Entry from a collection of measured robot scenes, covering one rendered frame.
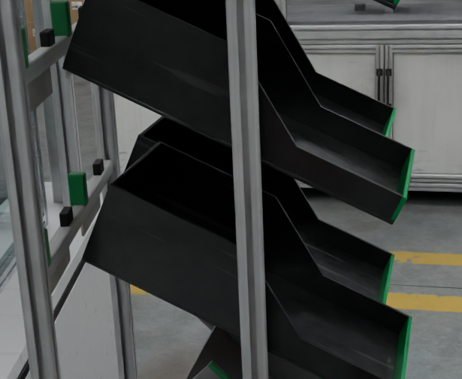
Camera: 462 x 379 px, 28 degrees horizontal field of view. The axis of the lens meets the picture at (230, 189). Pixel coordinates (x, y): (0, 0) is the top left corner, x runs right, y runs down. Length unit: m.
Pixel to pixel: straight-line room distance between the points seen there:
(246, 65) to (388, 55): 3.96
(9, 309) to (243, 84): 1.18
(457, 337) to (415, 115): 1.51
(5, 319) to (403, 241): 2.83
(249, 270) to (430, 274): 3.30
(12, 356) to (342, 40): 3.27
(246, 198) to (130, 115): 4.28
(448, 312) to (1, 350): 2.33
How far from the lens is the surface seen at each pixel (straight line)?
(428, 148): 4.73
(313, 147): 0.79
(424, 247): 4.28
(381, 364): 0.84
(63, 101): 2.22
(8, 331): 1.72
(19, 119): 0.70
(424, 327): 3.57
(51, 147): 2.31
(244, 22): 0.66
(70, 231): 0.84
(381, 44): 4.61
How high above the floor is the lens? 1.60
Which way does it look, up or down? 18 degrees down
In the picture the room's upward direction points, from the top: 3 degrees counter-clockwise
